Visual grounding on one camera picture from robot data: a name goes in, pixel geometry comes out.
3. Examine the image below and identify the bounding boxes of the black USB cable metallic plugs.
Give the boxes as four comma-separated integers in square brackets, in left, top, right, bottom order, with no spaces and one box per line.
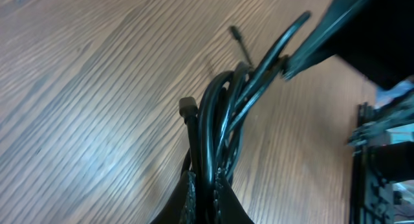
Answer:
[214,11,311,184]

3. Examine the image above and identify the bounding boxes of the black thin USB cable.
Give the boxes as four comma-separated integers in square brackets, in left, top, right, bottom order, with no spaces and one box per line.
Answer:
[228,25,255,68]

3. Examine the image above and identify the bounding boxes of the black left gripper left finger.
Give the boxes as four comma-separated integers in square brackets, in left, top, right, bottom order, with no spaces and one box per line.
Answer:
[151,171,197,224]

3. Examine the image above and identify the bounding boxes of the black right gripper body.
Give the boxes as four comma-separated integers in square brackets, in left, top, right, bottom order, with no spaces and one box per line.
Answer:
[327,0,413,90]

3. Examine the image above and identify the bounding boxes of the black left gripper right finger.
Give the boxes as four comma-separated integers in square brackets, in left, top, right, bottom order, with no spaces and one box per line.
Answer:
[213,168,254,224]

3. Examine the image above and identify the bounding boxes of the black USB cable matte plugs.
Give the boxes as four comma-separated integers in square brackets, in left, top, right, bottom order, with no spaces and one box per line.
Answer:
[179,71,233,223]

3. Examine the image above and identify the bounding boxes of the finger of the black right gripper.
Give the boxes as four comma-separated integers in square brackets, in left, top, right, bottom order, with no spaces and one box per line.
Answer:
[283,0,369,80]

